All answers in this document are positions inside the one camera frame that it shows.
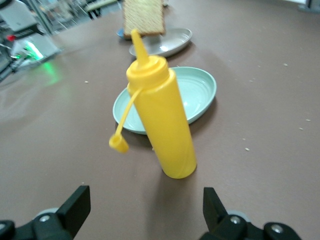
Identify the mint green plate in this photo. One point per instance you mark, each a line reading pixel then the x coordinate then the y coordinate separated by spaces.
pixel 197 92

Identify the beige plate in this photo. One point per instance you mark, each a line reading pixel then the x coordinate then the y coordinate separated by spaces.
pixel 175 41

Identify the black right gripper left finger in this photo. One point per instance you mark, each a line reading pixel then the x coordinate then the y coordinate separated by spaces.
pixel 65 220

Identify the blue plate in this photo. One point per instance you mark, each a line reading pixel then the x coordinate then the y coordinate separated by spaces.
pixel 120 33

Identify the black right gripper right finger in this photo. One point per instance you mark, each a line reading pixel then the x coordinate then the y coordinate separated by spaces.
pixel 225 225

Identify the yellow squeeze bottle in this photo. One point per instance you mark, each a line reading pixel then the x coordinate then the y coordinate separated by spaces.
pixel 162 117

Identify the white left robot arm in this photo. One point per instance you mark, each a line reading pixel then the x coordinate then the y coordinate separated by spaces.
pixel 17 20

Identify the brown bread slice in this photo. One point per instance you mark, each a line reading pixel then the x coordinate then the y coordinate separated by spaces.
pixel 143 17

